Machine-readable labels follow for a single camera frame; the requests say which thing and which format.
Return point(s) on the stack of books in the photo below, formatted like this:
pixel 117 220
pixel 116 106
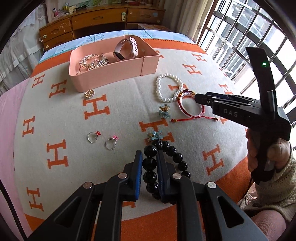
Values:
pixel 153 27

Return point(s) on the window security grille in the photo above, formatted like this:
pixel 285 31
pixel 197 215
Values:
pixel 233 26

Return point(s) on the white lace covered piano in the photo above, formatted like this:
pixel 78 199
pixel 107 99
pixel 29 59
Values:
pixel 23 50

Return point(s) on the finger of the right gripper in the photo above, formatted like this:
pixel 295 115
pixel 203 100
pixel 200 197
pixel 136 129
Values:
pixel 214 100
pixel 237 98

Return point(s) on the blue white tree-print cloth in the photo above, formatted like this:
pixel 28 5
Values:
pixel 144 34

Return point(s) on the pink smart watch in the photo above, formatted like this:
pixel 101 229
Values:
pixel 126 49

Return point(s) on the right hand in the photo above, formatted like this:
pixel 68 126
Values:
pixel 279 152

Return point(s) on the gold round brooch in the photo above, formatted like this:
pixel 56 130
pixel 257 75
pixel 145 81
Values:
pixel 89 94

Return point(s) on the pink bed sheet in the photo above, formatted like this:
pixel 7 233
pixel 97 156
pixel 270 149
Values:
pixel 10 104

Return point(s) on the silver ring pink stone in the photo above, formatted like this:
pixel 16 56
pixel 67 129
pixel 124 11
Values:
pixel 111 143

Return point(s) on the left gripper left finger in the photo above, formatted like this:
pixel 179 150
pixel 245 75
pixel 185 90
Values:
pixel 131 188

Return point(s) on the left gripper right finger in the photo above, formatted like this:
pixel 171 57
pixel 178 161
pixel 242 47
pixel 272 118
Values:
pixel 165 170

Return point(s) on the silver ring red stone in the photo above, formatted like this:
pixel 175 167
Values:
pixel 93 136

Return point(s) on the pink plastic tray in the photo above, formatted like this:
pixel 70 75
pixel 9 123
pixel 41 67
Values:
pixel 83 79

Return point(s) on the orange white H blanket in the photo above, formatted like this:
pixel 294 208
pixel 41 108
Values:
pixel 53 158

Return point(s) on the beige curtain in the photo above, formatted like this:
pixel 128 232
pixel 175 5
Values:
pixel 186 16

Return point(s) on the wooden desk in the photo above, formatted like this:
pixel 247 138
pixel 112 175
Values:
pixel 97 19

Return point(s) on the right beige knit sleeve forearm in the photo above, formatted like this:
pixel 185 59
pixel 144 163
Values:
pixel 277 194

